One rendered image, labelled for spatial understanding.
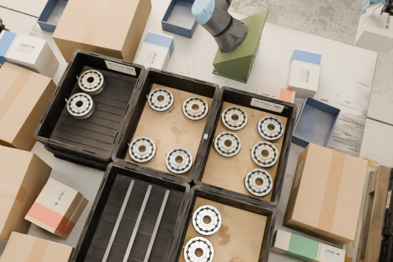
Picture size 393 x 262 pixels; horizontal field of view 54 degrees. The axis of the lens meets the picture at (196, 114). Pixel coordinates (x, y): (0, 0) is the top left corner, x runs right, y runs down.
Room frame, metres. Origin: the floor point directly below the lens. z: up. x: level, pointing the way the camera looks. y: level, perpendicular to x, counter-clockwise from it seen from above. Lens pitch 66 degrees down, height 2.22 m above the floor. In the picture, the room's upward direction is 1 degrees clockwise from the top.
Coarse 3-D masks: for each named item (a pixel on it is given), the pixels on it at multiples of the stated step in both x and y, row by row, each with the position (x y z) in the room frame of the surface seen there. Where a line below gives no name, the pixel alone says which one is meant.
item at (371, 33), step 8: (368, 0) 0.97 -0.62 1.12; (360, 16) 0.94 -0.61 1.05; (368, 16) 0.87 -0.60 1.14; (376, 16) 0.88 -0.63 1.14; (384, 16) 0.88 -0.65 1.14; (392, 16) 0.88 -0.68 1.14; (360, 24) 0.89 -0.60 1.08; (368, 24) 0.84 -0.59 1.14; (376, 24) 0.84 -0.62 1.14; (384, 24) 0.84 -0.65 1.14; (392, 24) 0.84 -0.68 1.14; (360, 32) 0.84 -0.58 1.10; (368, 32) 0.81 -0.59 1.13; (376, 32) 0.81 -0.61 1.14; (384, 32) 0.81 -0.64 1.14; (392, 32) 0.81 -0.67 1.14; (360, 40) 0.81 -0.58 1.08; (368, 40) 0.81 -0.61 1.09; (376, 40) 0.80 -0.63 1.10; (384, 40) 0.79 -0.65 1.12; (392, 40) 0.78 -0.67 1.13; (368, 48) 0.80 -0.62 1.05; (376, 48) 0.79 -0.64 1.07; (384, 48) 0.79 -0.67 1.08
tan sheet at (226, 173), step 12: (252, 120) 0.60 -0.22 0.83; (216, 132) 0.55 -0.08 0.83; (240, 132) 0.55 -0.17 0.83; (252, 132) 0.55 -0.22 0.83; (228, 144) 0.50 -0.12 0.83; (252, 144) 0.50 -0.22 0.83; (276, 144) 0.50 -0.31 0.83; (216, 156) 0.45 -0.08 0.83; (240, 156) 0.45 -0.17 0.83; (264, 156) 0.45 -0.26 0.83; (216, 168) 0.40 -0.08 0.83; (228, 168) 0.40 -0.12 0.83; (240, 168) 0.40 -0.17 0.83; (252, 168) 0.41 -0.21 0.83; (276, 168) 0.41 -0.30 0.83; (204, 180) 0.36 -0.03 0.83; (216, 180) 0.36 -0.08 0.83; (228, 180) 0.36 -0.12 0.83; (240, 180) 0.36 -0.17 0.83; (240, 192) 0.31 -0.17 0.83
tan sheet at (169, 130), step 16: (176, 96) 0.70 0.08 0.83; (144, 112) 0.63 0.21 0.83; (176, 112) 0.63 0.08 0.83; (208, 112) 0.63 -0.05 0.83; (144, 128) 0.56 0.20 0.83; (160, 128) 0.56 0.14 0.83; (176, 128) 0.56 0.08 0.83; (192, 128) 0.56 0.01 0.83; (160, 144) 0.49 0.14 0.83; (176, 144) 0.50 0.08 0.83; (192, 144) 0.50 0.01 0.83; (128, 160) 0.43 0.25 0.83; (160, 160) 0.43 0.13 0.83; (176, 160) 0.43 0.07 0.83
